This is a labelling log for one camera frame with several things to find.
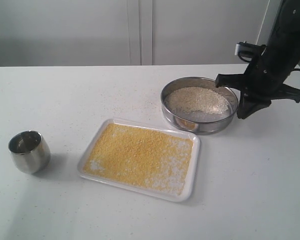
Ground yellow millet grains in tray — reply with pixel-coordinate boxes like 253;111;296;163
83;123;193;196

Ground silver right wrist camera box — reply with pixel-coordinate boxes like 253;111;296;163
234;42;266;58

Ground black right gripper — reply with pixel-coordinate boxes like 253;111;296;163
215;0;300;119

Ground white plastic tray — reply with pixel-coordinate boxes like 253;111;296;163
78;118;200;202

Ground stainless steel cup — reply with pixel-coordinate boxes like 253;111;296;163
8;130;51;175

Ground round steel mesh sieve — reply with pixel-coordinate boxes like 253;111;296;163
160;77;239;135

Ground white cabinet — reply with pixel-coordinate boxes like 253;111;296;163
0;0;281;66

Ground yellow grain mixture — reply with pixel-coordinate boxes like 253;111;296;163
165;87;228;114

